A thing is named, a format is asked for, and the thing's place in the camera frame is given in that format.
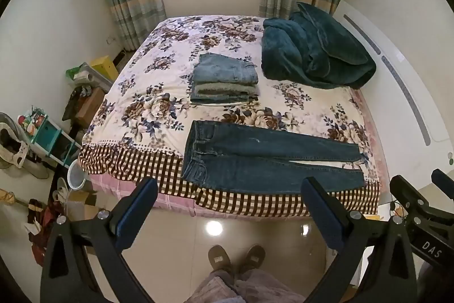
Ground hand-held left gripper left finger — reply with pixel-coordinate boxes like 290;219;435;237
40;177;158;303

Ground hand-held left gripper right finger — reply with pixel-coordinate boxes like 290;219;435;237
301;177;428;303

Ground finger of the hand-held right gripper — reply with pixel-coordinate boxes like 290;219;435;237
431;169;454;199
389;175;435;218

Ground dark blue jeans pants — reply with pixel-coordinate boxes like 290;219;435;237
181;120;367;196

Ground flat cardboard box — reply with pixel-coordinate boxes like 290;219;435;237
67;189;100;219

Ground white round basket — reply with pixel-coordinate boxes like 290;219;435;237
67;159;90;191

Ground brown slipper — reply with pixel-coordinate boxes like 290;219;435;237
239;244;266;276
208;245;233;272

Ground red cloth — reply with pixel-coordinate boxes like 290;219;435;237
28;198;72;258

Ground person's left leg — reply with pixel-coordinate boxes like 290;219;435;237
184;269;242;303

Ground teal shelf rack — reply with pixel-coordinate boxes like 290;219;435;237
28;108;83;167

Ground brown cardboard box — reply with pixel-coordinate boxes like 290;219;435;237
74;86;106;120

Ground white headboard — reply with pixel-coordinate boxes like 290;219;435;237
333;0;454;148

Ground bed with floral sheet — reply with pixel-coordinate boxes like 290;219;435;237
78;15;380;218

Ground white fan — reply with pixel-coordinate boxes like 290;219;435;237
0;111;30;169

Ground folded fleece-lined jeans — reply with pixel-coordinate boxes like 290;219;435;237
190;81;260;106

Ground yellow box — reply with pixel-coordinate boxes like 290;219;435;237
89;55;120;82

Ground green plastic bag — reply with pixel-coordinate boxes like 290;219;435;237
65;62;93;82

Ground dark green plush blanket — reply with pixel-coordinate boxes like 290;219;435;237
261;2;377;90

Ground folded light blue jeans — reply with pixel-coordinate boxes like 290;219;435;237
192;53;260;85

